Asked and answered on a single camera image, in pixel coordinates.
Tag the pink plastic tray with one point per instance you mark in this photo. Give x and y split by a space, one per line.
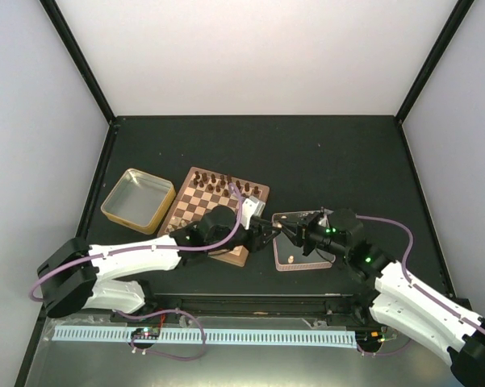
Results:
283 248

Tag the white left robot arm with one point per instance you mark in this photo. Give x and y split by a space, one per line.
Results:
80 276

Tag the black frame post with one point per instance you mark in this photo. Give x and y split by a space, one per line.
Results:
54 13
446 35

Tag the controller board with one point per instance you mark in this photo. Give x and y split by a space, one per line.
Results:
376 336
145 333

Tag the black frame post right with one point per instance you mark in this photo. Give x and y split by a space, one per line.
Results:
446 35

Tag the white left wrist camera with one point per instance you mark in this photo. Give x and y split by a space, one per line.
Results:
251 206

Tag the right controller board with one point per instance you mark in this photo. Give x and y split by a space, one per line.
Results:
376 336

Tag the black frame post left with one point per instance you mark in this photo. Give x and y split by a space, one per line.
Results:
54 13

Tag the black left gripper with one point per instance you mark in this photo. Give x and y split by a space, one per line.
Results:
257 230

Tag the wooden chessboard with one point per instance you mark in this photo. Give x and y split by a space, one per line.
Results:
192 202

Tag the black front rail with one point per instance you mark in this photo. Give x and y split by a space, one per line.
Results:
253 305

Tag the white slotted cable duct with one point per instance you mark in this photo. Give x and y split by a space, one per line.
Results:
238 337

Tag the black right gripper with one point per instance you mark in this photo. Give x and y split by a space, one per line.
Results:
302 232

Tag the yellow metal tin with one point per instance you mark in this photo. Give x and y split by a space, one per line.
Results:
139 201

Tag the left controller board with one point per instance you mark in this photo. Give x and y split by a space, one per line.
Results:
145 333

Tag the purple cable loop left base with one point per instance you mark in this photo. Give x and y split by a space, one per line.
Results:
191 335

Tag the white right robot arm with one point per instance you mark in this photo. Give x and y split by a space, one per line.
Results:
396 298

